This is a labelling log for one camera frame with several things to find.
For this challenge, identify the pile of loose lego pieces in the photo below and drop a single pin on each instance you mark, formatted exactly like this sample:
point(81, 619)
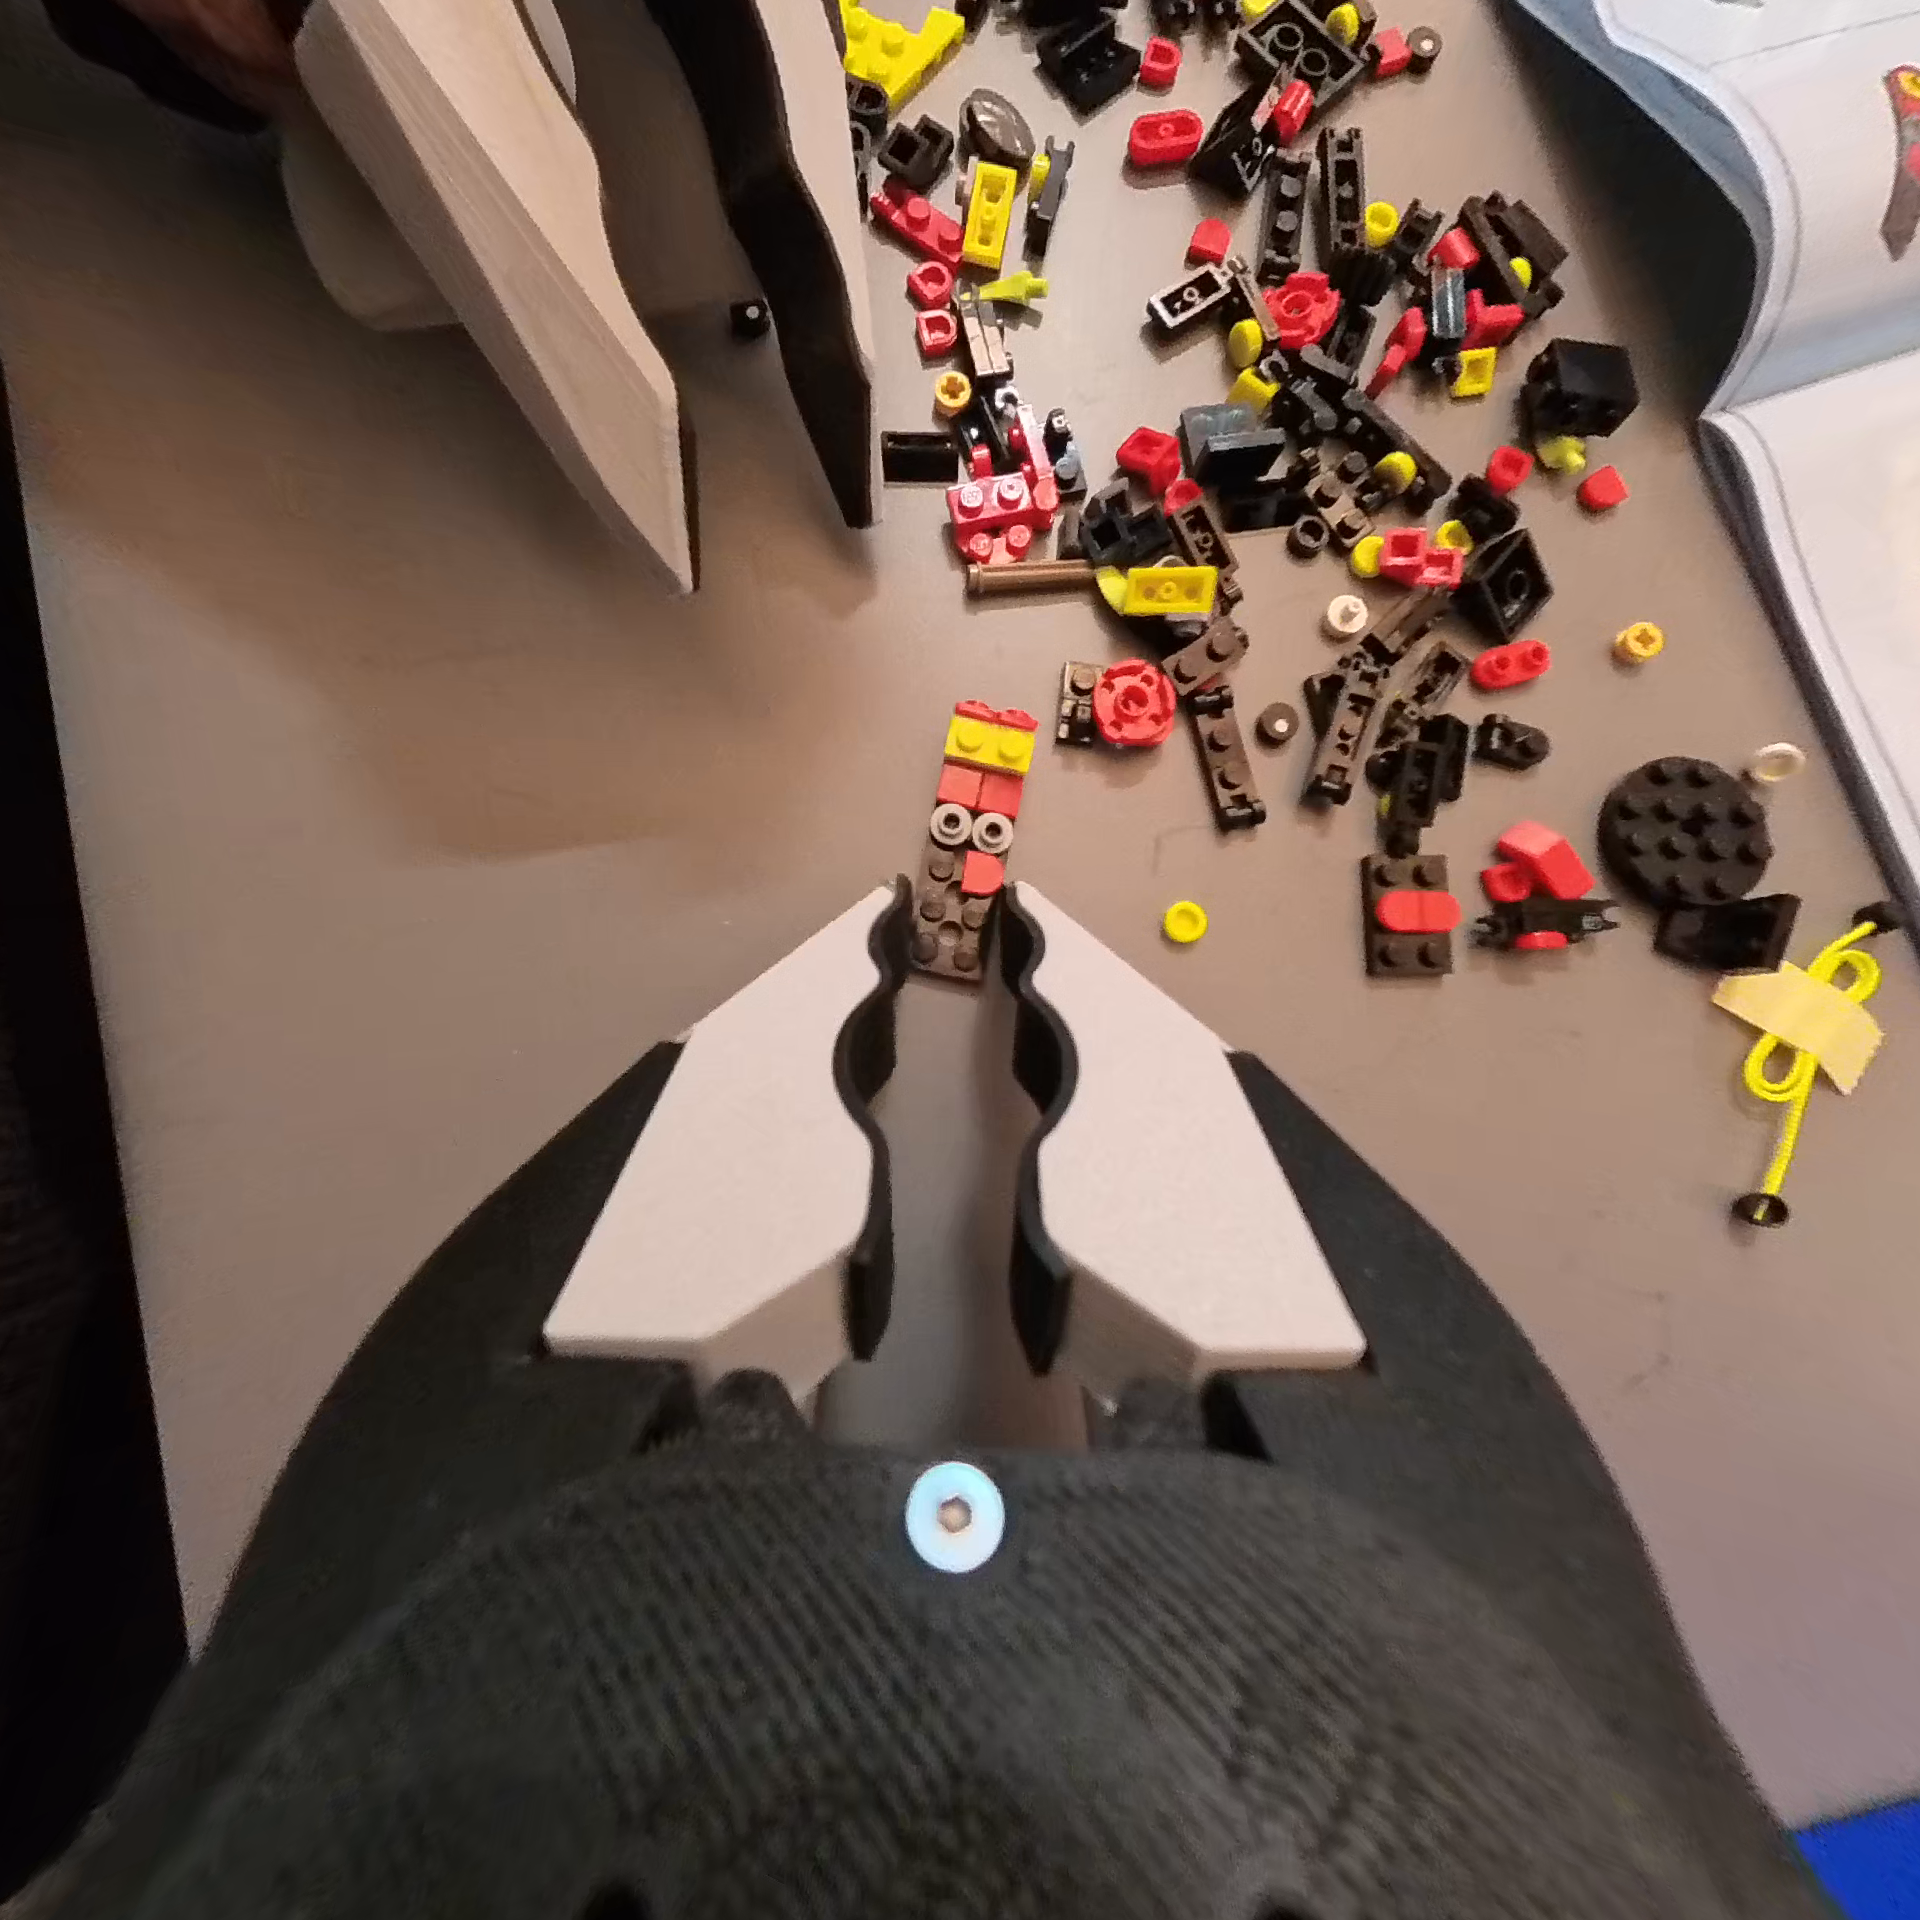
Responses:
point(1319, 388)

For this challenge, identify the partly built lego model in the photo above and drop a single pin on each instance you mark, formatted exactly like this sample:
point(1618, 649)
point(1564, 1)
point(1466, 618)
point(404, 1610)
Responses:
point(972, 839)

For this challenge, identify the yellow round lego stud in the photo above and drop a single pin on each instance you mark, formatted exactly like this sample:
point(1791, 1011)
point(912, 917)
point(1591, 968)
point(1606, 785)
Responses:
point(1185, 922)

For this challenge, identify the red and black lego subassembly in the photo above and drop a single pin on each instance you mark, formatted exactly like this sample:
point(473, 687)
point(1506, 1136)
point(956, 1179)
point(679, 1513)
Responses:
point(1538, 885)

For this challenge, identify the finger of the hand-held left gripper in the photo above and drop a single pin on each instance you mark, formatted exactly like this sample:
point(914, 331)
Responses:
point(494, 255)
point(802, 224)

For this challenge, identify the pale masking tape piece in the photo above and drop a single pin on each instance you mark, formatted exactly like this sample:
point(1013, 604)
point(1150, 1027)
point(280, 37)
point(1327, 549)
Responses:
point(1808, 1020)

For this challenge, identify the black plate with red tile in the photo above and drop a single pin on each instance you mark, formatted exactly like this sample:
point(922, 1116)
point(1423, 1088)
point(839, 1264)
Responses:
point(1407, 915)

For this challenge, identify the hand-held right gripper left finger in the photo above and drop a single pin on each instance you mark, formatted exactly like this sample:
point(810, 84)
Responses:
point(721, 1184)

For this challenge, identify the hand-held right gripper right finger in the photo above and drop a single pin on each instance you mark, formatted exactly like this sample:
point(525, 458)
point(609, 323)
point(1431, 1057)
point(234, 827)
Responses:
point(1185, 1184)

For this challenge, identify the black round lego plate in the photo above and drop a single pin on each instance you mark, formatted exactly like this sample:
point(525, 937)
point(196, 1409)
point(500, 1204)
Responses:
point(1682, 833)

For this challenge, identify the blue plastic item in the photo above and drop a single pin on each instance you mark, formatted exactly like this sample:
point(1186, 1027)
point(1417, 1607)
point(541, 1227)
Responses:
point(1869, 1874)

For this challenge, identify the black lego slope brick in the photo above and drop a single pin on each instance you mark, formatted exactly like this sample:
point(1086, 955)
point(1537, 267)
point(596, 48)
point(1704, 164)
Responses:
point(1724, 930)

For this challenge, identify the lego instruction booklet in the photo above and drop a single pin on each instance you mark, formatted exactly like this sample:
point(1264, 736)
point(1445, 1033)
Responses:
point(1823, 224)

